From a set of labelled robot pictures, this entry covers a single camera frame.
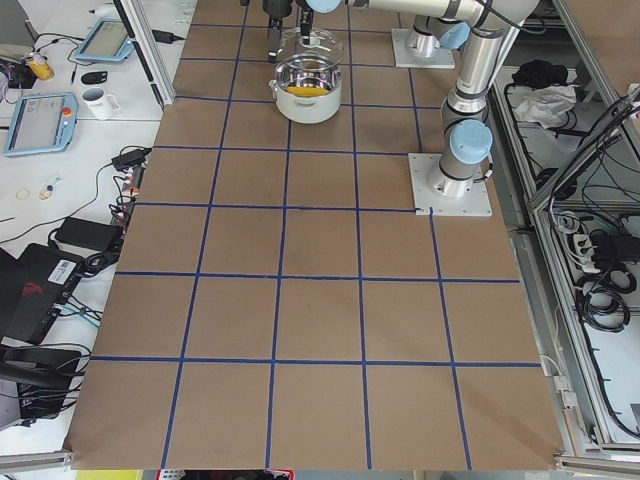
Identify pale green electric pot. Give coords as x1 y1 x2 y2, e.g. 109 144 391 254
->
269 54 342 124

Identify black laptop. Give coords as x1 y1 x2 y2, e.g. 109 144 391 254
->
1 243 84 345

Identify power strip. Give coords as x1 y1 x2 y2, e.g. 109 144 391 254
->
109 164 146 228

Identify blue teach pendant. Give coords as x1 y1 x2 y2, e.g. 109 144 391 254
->
74 18 134 63
3 92 78 157

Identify near blue teach pendant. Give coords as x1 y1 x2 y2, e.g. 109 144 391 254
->
3 92 78 157

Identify aluminium frame post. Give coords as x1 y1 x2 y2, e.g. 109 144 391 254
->
113 0 176 109

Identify coiled black cables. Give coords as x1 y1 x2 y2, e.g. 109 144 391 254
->
574 269 632 334

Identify yellow cup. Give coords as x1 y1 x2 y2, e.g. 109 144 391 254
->
26 52 55 81

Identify small black power brick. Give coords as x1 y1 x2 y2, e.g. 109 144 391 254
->
111 148 151 171

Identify black power adapter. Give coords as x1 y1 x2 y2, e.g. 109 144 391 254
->
54 217 121 251

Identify white crumpled cloth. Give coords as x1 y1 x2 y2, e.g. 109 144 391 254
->
514 85 577 129

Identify black cloth bundle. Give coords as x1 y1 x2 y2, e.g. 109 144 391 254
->
512 59 568 89

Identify glass pot lid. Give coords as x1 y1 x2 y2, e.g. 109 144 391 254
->
276 27 344 66

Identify yellow corn cob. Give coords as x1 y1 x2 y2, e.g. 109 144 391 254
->
285 85 330 98

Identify far blue teach pendant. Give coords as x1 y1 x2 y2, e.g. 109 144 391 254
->
74 18 134 63

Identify white mug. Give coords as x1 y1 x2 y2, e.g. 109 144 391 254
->
81 87 120 120

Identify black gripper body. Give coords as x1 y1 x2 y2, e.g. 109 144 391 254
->
299 6 314 28
263 0 292 20

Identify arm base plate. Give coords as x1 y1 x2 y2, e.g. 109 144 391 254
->
391 29 455 69
408 153 492 217

